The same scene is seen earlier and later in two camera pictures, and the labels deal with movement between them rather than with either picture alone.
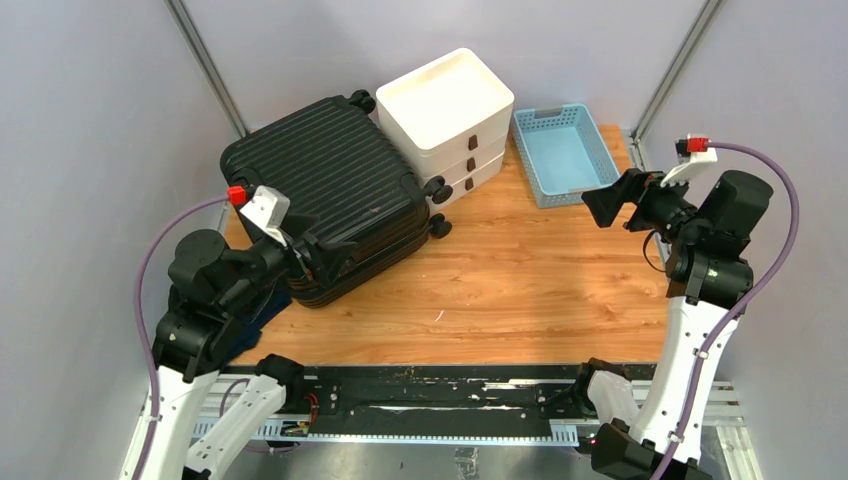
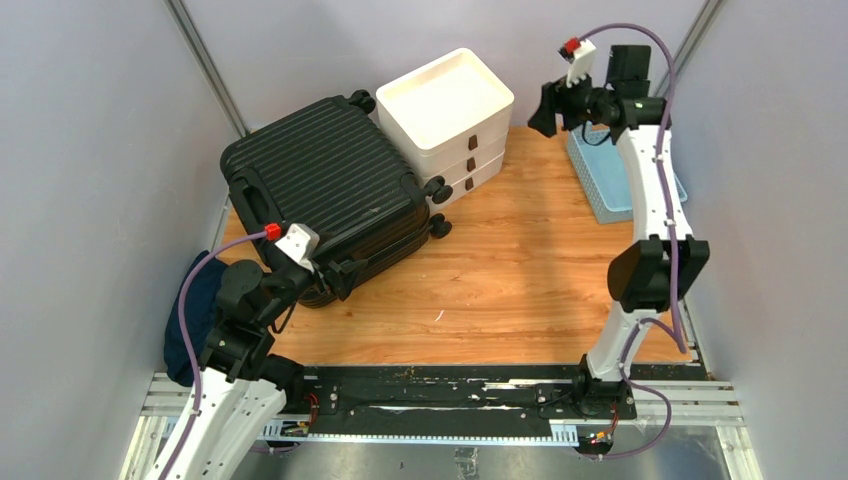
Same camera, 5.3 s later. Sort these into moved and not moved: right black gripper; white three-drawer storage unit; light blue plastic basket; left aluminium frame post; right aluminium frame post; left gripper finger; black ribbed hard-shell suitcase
Moved: left gripper finger; light blue plastic basket; right black gripper
Not moved: black ribbed hard-shell suitcase; right aluminium frame post; white three-drawer storage unit; left aluminium frame post
